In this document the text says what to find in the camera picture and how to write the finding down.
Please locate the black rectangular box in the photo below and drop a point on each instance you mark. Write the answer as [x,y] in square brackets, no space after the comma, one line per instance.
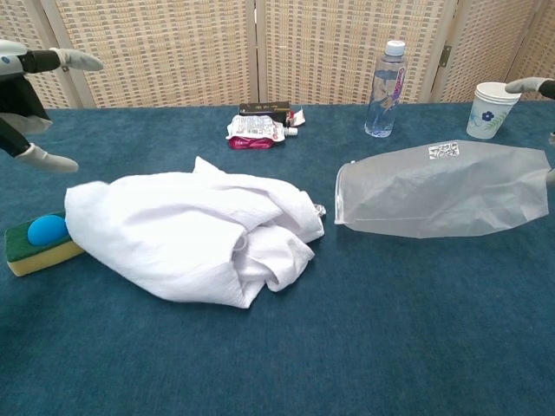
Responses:
[262,107]

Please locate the small red white packet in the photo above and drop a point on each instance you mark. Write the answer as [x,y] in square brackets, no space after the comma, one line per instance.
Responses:
[297,116]

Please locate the white translucent plastic zip bag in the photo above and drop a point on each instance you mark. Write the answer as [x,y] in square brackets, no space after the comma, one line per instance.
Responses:
[442,195]

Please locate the white cloth garment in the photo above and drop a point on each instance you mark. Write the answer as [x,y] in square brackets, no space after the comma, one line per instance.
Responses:
[165,225]

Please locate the woven folding screen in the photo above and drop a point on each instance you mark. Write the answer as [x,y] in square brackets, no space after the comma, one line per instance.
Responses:
[165,47]

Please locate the green and yellow sponge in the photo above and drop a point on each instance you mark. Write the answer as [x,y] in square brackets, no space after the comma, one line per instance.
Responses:
[39,258]

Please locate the white and red drink pouch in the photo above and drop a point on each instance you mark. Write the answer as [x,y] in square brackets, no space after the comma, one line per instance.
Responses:
[253,128]

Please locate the blue table cover cloth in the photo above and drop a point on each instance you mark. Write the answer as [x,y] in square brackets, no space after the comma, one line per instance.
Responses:
[303,346]

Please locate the flower print paper cup stack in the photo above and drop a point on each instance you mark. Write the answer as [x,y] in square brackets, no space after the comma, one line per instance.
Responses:
[485,117]

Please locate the blue rubber ball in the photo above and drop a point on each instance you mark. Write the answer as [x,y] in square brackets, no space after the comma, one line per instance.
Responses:
[45,232]

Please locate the clear plastic water bottle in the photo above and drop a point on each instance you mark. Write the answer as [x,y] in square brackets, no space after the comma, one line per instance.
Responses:
[383,95]

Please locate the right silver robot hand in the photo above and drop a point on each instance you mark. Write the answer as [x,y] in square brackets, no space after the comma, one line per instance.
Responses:
[531,85]

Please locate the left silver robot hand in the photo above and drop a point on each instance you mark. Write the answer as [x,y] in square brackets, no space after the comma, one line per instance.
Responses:
[17,99]

